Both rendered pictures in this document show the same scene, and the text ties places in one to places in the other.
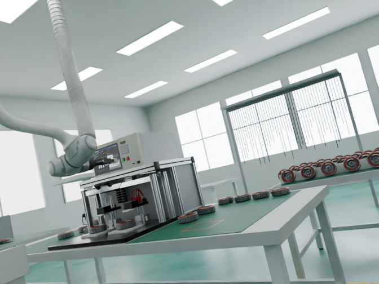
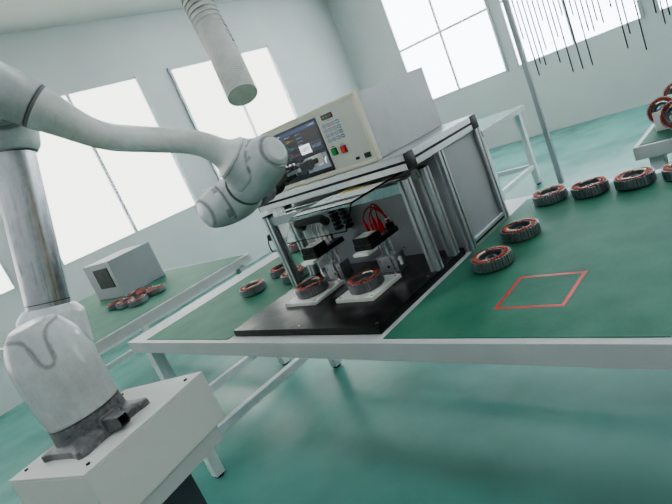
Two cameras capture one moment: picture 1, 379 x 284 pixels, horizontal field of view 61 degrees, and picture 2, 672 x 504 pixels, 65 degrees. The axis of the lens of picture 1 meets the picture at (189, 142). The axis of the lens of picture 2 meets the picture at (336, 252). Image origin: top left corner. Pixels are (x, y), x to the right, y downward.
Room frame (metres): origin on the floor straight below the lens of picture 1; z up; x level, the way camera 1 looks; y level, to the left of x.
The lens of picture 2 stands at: (0.38, 0.12, 1.26)
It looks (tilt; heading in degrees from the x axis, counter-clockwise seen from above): 13 degrees down; 15
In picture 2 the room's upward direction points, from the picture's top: 23 degrees counter-clockwise
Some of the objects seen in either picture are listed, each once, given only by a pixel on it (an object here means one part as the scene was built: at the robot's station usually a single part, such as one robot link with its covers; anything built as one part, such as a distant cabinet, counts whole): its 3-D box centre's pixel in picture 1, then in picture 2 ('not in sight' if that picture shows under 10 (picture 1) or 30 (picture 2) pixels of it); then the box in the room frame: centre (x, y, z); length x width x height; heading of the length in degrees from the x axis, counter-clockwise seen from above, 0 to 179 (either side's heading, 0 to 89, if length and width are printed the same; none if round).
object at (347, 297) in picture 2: (126, 229); (368, 288); (1.86, 0.46, 0.78); 0.15 x 0.15 x 0.01; 58
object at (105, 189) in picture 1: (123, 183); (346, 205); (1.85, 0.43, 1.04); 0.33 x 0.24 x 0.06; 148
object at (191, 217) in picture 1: (188, 217); (491, 259); (1.79, 0.10, 0.77); 0.11 x 0.11 x 0.04
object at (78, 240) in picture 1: (114, 233); (345, 293); (1.94, 0.56, 0.76); 0.64 x 0.47 x 0.02; 58
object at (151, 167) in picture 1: (137, 172); (361, 165); (2.20, 0.40, 1.09); 0.68 x 0.44 x 0.05; 58
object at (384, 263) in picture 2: (142, 218); (391, 261); (1.99, 0.39, 0.80); 0.08 x 0.05 x 0.06; 58
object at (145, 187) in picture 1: (136, 199); (369, 219); (2.14, 0.43, 0.92); 0.66 x 0.01 x 0.30; 58
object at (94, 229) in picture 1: (97, 228); (311, 287); (1.99, 0.67, 0.80); 0.11 x 0.11 x 0.04
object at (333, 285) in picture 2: (98, 233); (314, 293); (1.99, 0.67, 0.78); 0.15 x 0.15 x 0.01; 58
